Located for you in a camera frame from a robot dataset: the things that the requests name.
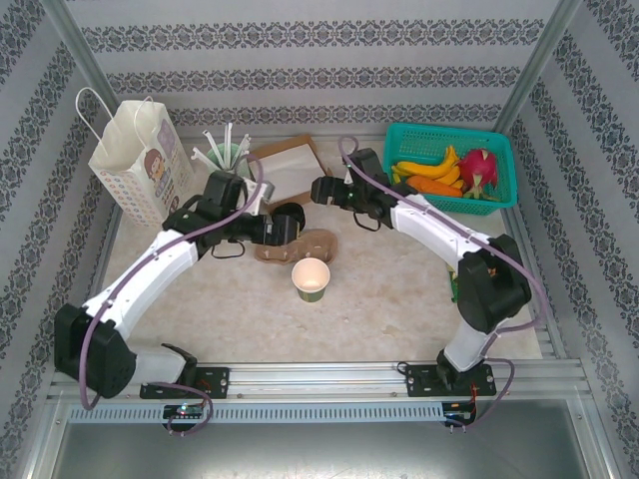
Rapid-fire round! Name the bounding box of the black plastic cup lid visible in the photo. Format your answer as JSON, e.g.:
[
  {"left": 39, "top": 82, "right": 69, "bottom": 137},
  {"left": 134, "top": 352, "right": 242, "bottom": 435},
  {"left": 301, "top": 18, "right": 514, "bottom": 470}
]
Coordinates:
[{"left": 277, "top": 202, "right": 307, "bottom": 231}]

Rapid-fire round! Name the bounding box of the brown pulp cup carrier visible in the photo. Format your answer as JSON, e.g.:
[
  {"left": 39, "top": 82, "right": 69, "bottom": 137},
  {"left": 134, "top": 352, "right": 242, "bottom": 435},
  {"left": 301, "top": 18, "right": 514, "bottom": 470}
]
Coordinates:
[{"left": 255, "top": 228, "right": 339, "bottom": 265}]

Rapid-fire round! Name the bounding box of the green paper coffee cup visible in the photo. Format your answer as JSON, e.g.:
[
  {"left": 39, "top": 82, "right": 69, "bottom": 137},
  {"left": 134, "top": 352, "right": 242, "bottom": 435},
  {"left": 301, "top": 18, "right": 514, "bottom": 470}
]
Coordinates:
[{"left": 291, "top": 257, "right": 331, "bottom": 304}]

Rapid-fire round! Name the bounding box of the brown cardboard box white inside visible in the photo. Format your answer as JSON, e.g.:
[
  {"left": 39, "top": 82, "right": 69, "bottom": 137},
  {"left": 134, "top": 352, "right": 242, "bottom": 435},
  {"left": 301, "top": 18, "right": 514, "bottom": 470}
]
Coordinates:
[{"left": 248, "top": 134, "right": 333, "bottom": 205}]

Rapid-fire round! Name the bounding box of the white cartoon print paper bag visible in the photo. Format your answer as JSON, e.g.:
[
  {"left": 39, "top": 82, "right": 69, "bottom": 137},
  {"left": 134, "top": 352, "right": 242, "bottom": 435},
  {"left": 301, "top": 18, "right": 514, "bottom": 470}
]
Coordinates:
[{"left": 74, "top": 87, "right": 196, "bottom": 231}]

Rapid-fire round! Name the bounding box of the pale green ceramic mug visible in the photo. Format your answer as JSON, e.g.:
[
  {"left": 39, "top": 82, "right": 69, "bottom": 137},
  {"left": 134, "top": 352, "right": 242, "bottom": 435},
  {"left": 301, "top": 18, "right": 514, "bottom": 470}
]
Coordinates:
[{"left": 207, "top": 143, "right": 251, "bottom": 180}]

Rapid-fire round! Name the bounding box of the orange toy food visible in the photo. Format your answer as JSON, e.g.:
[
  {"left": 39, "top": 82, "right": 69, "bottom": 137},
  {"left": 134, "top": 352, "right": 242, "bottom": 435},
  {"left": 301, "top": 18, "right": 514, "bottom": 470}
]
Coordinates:
[{"left": 404, "top": 175, "right": 464, "bottom": 198}]

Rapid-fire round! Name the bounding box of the yellow toy banana bunch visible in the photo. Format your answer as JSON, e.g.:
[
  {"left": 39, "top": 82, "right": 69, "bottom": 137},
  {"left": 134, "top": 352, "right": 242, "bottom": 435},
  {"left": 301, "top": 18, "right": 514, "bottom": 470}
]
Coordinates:
[{"left": 390, "top": 144, "right": 463, "bottom": 191}]

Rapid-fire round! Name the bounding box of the teal plastic basket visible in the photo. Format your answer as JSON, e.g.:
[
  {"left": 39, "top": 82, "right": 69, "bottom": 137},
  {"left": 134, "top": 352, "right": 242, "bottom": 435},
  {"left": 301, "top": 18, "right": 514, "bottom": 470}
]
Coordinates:
[{"left": 382, "top": 123, "right": 519, "bottom": 217}]

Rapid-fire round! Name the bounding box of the pink toy dragon fruit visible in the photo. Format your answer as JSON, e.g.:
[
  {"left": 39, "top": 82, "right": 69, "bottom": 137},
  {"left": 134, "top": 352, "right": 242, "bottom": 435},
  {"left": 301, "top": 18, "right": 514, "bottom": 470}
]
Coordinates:
[{"left": 457, "top": 147, "right": 501, "bottom": 201}]

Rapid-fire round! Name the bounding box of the green yellow snack packet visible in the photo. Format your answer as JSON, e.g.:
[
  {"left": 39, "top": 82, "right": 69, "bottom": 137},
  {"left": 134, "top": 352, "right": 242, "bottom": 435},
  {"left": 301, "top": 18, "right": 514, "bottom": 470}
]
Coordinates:
[{"left": 445, "top": 263, "right": 463, "bottom": 304}]

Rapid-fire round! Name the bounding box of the grey metal panel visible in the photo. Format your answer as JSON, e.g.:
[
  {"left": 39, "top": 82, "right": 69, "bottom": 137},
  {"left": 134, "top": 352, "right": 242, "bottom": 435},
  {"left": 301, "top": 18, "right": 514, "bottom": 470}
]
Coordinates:
[{"left": 49, "top": 423, "right": 605, "bottom": 479}]

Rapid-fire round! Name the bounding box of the small right circuit board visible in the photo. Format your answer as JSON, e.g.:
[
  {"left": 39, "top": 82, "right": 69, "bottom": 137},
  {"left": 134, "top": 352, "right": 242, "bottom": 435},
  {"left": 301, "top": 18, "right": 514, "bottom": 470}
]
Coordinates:
[{"left": 445, "top": 402, "right": 478, "bottom": 425}]

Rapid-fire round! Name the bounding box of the aluminium mounting rail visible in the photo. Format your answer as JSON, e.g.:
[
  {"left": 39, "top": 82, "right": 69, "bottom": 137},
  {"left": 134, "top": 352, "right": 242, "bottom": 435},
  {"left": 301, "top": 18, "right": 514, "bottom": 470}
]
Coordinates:
[{"left": 47, "top": 361, "right": 595, "bottom": 400}]

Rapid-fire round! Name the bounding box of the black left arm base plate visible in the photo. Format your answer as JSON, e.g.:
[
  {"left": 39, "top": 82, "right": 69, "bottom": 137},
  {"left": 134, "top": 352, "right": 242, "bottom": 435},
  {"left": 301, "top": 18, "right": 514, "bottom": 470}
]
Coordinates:
[{"left": 139, "top": 366, "right": 232, "bottom": 400}]

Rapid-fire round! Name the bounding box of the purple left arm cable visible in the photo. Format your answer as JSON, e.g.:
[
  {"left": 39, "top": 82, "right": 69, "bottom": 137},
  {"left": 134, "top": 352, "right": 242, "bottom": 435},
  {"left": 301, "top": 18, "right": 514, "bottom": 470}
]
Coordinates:
[{"left": 79, "top": 152, "right": 266, "bottom": 439}]

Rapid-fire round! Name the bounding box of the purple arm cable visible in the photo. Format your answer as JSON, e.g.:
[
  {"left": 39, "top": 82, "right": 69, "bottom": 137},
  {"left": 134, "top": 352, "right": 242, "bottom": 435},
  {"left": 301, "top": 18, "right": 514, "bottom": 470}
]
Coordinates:
[
  {"left": 337, "top": 135, "right": 548, "bottom": 433},
  {"left": 79, "top": 152, "right": 266, "bottom": 439}
]

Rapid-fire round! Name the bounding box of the grey slotted cable duct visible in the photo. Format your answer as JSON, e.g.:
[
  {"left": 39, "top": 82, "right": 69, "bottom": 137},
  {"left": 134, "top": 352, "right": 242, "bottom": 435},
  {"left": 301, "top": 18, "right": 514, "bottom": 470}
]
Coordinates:
[{"left": 67, "top": 401, "right": 445, "bottom": 425}]

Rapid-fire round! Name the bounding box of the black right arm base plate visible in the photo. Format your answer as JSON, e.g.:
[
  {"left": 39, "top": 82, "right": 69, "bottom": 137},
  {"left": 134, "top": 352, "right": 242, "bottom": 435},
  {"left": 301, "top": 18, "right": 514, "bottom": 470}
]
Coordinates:
[{"left": 404, "top": 362, "right": 498, "bottom": 399}]

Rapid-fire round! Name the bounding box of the aluminium frame post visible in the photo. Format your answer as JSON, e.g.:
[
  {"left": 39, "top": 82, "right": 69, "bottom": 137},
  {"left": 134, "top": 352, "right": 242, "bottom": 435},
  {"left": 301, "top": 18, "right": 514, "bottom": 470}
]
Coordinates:
[
  {"left": 37, "top": 0, "right": 124, "bottom": 109},
  {"left": 496, "top": 0, "right": 583, "bottom": 136}
]

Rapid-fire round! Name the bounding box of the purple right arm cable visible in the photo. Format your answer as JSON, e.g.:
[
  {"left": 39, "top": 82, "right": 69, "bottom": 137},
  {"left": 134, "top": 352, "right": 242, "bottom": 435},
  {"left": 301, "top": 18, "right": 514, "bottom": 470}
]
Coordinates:
[{"left": 337, "top": 135, "right": 548, "bottom": 433}]

